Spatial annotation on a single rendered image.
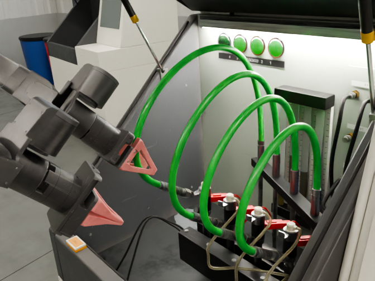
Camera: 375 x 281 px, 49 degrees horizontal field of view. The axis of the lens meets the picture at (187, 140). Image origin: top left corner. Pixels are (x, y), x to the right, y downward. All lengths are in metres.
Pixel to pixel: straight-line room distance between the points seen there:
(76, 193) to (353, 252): 0.46
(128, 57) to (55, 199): 3.25
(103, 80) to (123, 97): 3.07
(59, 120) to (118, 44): 3.24
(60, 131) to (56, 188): 0.08
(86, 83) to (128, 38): 3.03
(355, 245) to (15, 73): 0.66
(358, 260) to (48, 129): 0.53
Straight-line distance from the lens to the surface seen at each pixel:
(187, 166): 1.36
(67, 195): 0.61
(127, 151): 0.77
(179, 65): 0.83
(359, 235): 0.77
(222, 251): 0.97
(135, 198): 1.26
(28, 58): 7.06
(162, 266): 1.18
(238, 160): 1.28
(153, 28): 3.91
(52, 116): 0.57
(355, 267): 0.78
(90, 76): 0.78
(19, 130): 0.57
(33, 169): 0.59
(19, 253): 2.88
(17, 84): 0.81
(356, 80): 0.98
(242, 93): 1.19
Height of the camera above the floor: 1.57
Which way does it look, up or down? 22 degrees down
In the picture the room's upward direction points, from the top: 3 degrees counter-clockwise
